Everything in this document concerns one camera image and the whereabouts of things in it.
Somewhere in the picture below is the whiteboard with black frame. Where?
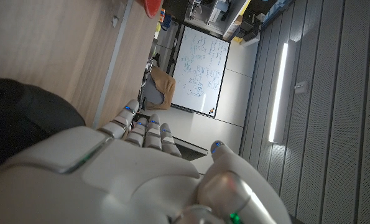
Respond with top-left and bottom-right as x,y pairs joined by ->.
170,25 -> 231,119

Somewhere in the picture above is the brown chair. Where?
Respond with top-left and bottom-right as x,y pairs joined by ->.
146,65 -> 177,111

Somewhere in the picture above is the grey office chair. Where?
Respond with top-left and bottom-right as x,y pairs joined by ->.
142,73 -> 165,107

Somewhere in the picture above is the black rubber air blower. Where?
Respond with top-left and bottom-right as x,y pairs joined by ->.
0,77 -> 86,167

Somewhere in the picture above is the long ceiling lamp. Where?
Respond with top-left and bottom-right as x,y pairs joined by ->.
267,42 -> 289,144

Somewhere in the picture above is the red bowl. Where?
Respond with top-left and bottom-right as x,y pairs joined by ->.
141,0 -> 164,19

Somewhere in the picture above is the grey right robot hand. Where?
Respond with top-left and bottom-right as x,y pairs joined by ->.
0,98 -> 293,224

